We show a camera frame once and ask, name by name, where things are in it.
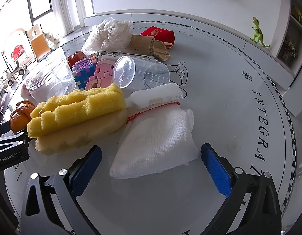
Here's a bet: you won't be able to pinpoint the pale yellow sponge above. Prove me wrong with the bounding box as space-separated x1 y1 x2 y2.
35 109 128 156

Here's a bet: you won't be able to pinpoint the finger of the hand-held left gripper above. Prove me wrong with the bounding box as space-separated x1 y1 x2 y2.
0 132 28 154
0 123 14 139

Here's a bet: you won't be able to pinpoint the clear plastic measuring cup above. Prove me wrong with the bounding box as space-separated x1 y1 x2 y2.
112 56 170 89

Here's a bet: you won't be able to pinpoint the orange wooden toy chair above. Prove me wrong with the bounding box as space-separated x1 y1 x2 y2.
27 24 60 61

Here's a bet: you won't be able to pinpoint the white printed wrapper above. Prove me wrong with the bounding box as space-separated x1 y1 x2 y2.
89 51 161 63

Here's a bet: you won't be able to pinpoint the white shelf unit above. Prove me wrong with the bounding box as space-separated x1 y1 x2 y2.
276 0 302 118

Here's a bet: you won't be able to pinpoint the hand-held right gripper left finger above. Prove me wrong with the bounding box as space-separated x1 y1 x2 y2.
20 145 102 235

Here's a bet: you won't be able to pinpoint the dried flowers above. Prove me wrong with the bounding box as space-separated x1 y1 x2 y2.
281 39 298 59

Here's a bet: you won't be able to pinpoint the wooden toy car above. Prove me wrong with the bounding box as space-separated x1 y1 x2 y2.
4 62 28 86

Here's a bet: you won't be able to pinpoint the orange tangerine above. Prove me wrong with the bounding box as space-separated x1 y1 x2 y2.
10 100 36 133

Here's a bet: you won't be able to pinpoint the pink plastic toy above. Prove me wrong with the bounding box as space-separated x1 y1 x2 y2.
84 59 117 91

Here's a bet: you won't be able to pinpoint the brown ribbed round object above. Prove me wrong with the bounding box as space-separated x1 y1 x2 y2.
68 51 86 67

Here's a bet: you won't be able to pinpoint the clear plastic bag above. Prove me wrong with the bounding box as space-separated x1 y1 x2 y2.
81 17 134 55

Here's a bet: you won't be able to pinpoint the multicolour foam puzzle cube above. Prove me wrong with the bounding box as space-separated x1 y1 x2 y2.
71 56 98 90

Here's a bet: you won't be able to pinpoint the red packet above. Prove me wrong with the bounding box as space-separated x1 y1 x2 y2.
140 27 175 49

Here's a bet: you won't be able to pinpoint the clear plastic jar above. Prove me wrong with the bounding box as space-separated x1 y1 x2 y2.
25 48 77 103

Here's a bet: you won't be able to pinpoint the crumpled corrugated cardboard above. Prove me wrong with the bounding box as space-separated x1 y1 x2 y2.
127 34 170 61

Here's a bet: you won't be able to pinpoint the white knit glove red trim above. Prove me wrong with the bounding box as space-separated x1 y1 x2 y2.
109 101 202 179

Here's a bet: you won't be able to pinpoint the white arched toy shelf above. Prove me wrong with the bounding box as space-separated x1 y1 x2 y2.
2 28 36 71

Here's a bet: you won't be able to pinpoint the white curtains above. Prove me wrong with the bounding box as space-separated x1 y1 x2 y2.
49 0 93 33

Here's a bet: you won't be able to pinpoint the green dinosaur toy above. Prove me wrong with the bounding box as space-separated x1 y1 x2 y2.
250 17 270 48

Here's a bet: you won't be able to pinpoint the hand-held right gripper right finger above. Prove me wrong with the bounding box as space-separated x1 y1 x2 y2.
200 143 282 235

